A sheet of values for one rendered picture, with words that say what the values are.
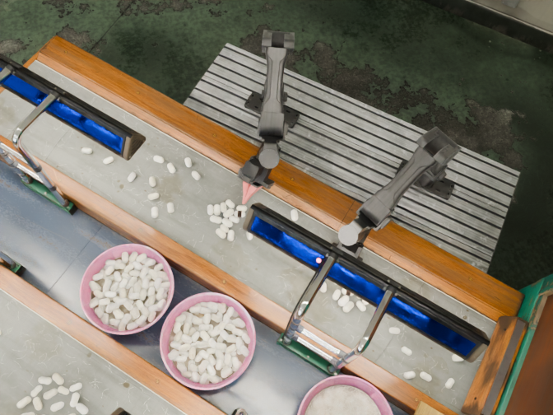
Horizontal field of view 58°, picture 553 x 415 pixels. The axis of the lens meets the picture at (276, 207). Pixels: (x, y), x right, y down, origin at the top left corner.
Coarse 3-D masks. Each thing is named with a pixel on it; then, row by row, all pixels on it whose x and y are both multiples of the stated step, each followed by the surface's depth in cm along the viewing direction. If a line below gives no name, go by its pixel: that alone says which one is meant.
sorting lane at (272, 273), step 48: (0, 96) 171; (96, 96) 174; (48, 144) 165; (96, 144) 166; (144, 144) 167; (96, 192) 159; (144, 192) 160; (192, 192) 161; (240, 192) 162; (192, 240) 155; (240, 240) 155; (336, 240) 157; (288, 288) 150; (336, 288) 151; (432, 288) 153; (336, 336) 145; (384, 336) 146; (432, 384) 142
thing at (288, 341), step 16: (336, 256) 115; (320, 272) 113; (320, 288) 113; (384, 288) 114; (400, 288) 114; (304, 304) 110; (384, 304) 111; (288, 336) 133; (368, 336) 108; (304, 352) 146; (320, 352) 133; (336, 352) 122; (352, 352) 111; (320, 368) 144; (336, 368) 134
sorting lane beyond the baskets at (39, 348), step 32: (0, 288) 145; (0, 320) 142; (32, 320) 142; (0, 352) 138; (32, 352) 139; (64, 352) 139; (0, 384) 135; (32, 384) 136; (64, 384) 136; (96, 384) 136; (128, 384) 137
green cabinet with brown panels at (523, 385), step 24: (552, 288) 137; (552, 312) 132; (528, 336) 135; (552, 336) 125; (528, 360) 130; (552, 360) 119; (528, 384) 123; (552, 384) 113; (504, 408) 127; (528, 408) 117; (552, 408) 107
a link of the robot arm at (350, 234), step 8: (360, 208) 142; (360, 216) 141; (352, 224) 135; (360, 224) 136; (368, 224) 139; (384, 224) 139; (344, 232) 136; (352, 232) 135; (360, 232) 137; (344, 240) 137; (352, 240) 136
